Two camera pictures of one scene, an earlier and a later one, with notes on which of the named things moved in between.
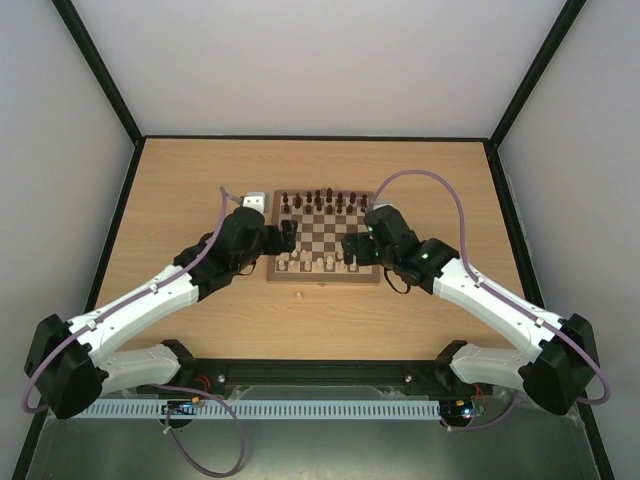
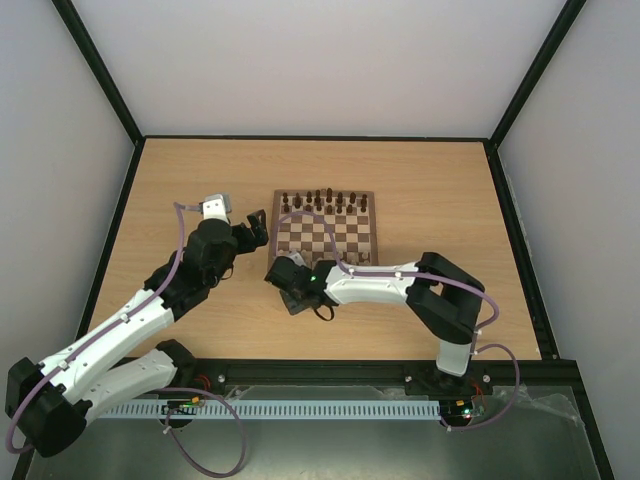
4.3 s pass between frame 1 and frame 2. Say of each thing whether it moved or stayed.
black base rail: stayed
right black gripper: moved
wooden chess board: stayed
